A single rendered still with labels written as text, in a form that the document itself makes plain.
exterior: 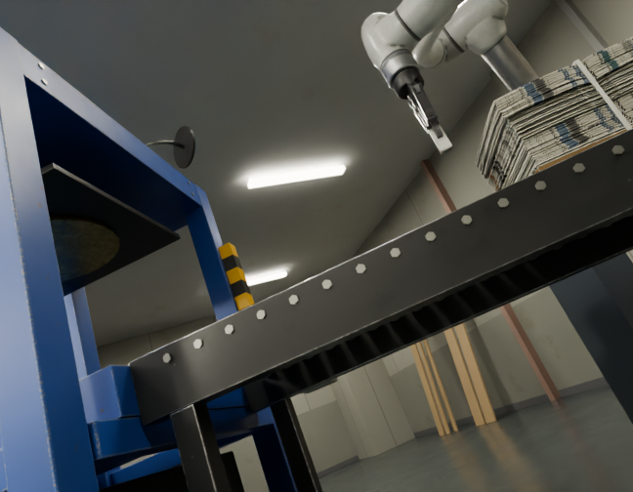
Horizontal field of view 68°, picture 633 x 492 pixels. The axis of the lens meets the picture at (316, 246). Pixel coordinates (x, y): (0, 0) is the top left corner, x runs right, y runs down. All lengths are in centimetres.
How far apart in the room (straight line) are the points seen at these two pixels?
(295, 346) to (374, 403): 793
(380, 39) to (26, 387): 109
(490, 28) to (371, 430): 749
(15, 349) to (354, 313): 53
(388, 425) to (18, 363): 814
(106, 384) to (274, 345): 30
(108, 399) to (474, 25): 156
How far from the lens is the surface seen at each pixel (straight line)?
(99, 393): 94
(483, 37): 184
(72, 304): 200
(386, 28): 134
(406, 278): 80
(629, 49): 121
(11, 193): 96
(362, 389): 870
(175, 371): 91
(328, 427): 922
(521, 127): 106
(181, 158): 199
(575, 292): 192
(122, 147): 145
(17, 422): 84
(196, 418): 89
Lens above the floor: 54
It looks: 21 degrees up
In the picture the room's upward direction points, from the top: 23 degrees counter-clockwise
